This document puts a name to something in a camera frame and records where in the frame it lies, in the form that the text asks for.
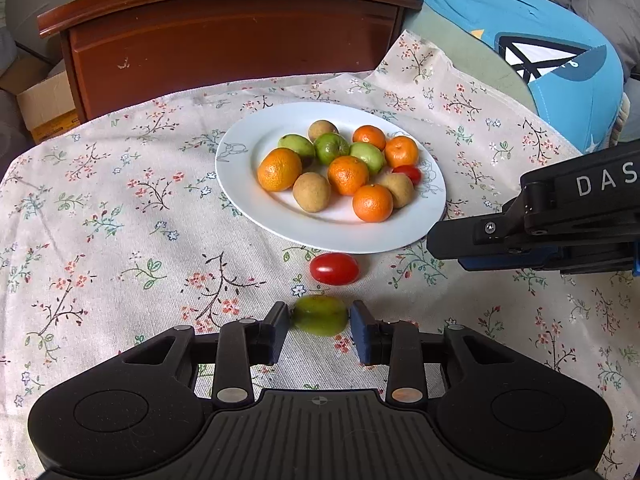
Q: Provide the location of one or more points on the cardboard box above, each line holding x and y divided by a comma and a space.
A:
45, 105

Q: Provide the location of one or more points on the brown longan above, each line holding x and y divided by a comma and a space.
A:
401, 191
320, 130
311, 191

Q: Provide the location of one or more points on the red cherry tomato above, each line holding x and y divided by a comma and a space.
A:
334, 268
409, 174

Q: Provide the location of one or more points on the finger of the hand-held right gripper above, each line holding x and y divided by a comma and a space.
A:
475, 240

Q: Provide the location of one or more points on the small orange tangerine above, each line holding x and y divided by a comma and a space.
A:
401, 151

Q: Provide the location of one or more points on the white plate with rose print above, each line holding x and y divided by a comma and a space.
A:
270, 210

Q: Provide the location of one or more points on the blue printed cushion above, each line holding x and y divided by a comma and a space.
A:
500, 25

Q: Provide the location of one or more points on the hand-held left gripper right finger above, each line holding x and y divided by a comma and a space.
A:
361, 332

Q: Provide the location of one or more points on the green jujube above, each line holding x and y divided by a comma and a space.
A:
369, 156
320, 315
332, 147
296, 144

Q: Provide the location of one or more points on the floral tablecloth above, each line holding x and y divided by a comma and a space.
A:
125, 210

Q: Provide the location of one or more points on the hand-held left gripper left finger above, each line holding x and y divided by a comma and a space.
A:
281, 335

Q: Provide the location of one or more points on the large orange tangerine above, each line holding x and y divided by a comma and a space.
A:
279, 169

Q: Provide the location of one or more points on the green sofa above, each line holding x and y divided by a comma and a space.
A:
465, 60

